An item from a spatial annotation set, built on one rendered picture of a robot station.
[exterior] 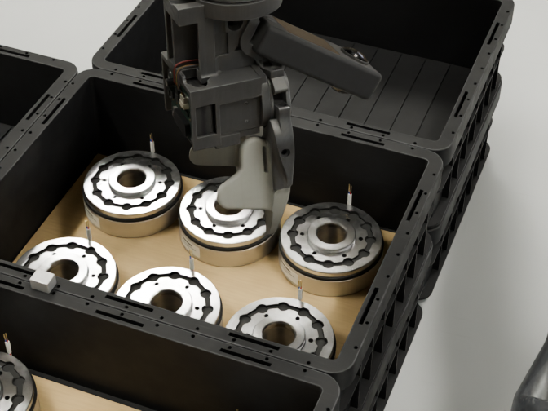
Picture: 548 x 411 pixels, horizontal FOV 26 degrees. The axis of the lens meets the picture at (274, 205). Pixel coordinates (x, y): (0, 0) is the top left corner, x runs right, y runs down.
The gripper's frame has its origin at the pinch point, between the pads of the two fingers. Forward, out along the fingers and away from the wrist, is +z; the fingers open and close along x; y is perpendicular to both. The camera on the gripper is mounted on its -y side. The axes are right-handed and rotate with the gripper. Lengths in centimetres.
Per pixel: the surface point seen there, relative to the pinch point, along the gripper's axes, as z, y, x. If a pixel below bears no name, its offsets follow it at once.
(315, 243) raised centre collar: 12.2, -8.1, -7.8
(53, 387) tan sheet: 17.6, 19.5, -3.7
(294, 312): 13.9, -3.0, -0.7
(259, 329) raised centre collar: 13.7, 1.0, 0.5
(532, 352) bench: 29.0, -30.8, -1.3
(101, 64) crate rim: 2.8, 5.1, -34.3
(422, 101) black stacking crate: 12.3, -31.0, -28.4
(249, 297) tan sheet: 16.3, -0.9, -7.3
